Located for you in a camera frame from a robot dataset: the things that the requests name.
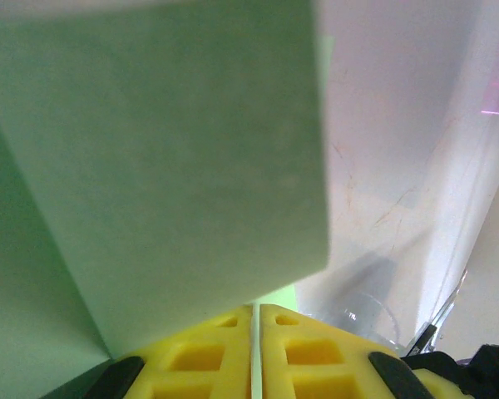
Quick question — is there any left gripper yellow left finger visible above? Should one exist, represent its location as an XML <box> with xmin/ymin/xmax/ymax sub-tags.
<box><xmin>85</xmin><ymin>305</ymin><xmax>254</xmax><ymax>399</ymax></box>

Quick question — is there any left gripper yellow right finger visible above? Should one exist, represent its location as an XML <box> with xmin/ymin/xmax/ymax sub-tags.
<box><xmin>260</xmin><ymin>304</ymin><xmax>436</xmax><ymax>399</ymax></box>

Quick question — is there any light green paper sheet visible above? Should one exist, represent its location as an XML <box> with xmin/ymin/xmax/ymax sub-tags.
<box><xmin>0</xmin><ymin>0</ymin><xmax>337</xmax><ymax>399</ymax></box>

